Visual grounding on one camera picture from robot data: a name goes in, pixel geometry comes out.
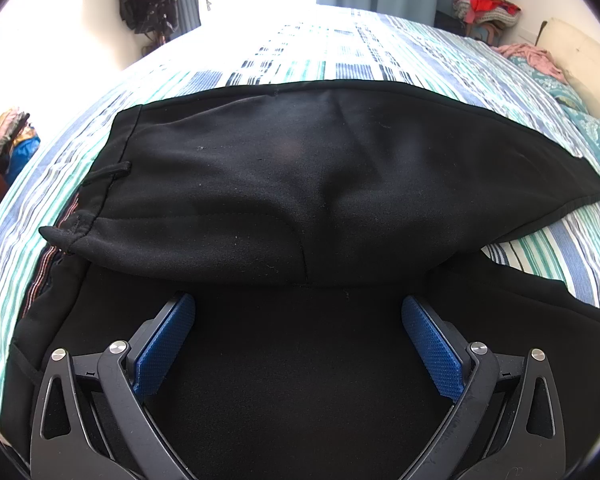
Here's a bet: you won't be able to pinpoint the teal stool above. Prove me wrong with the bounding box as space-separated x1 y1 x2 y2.
467 21 507 47

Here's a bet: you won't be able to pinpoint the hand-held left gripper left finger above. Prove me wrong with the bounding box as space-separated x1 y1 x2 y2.
30 292 198 480

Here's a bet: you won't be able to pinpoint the black pants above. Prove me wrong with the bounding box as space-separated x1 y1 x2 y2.
0 81 600 480

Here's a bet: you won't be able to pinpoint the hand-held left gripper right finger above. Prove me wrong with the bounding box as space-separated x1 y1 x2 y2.
401 295 567 480

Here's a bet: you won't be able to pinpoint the striped bed sheet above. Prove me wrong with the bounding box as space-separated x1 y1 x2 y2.
0 7 600 411

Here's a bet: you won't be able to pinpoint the clothes pile with blue cloth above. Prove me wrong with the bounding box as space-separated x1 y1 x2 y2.
0 107 41 186

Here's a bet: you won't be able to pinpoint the teal floral pillow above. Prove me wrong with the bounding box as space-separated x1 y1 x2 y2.
510 55 600 186

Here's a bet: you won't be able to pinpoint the cream headboard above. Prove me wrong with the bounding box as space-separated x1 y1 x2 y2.
537 17 600 126

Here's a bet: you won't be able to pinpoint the colourful clothes pile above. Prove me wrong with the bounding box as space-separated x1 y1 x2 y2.
452 0 522 26

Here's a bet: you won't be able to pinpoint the pink cloth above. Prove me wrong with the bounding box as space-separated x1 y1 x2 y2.
495 42 568 83

